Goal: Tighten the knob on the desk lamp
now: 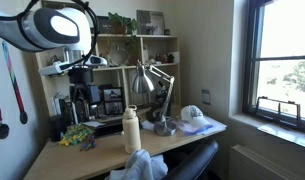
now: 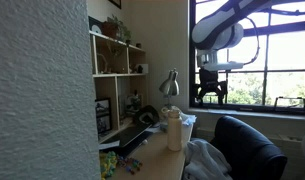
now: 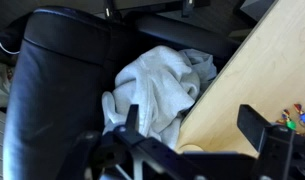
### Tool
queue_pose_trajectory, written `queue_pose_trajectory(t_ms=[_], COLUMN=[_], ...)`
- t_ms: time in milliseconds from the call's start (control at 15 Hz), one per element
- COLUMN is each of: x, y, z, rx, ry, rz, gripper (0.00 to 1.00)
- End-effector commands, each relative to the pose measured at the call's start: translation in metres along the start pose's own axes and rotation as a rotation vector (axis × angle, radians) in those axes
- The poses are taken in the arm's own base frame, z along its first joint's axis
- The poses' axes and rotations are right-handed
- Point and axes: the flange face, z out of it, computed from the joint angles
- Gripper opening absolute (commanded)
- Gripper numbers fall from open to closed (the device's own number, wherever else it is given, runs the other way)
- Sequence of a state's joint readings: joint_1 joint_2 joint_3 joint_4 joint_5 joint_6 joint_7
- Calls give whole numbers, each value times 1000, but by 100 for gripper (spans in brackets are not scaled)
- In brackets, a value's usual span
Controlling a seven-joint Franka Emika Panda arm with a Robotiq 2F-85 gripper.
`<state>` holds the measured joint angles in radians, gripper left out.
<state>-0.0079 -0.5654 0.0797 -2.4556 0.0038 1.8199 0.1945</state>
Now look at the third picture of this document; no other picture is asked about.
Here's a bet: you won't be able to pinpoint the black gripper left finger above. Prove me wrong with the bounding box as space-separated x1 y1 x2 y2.
125 104 139 130

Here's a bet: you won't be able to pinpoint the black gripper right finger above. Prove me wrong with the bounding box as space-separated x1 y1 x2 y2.
237 104 270 152

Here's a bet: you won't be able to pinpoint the light grey sweatshirt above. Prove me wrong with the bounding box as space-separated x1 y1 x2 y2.
102 46 217 148

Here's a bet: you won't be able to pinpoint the colourful small toy pieces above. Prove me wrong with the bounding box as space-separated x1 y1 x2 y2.
276 103 305 136

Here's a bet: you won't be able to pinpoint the black leather office chair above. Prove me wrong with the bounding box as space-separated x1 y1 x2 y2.
3 6 240 180

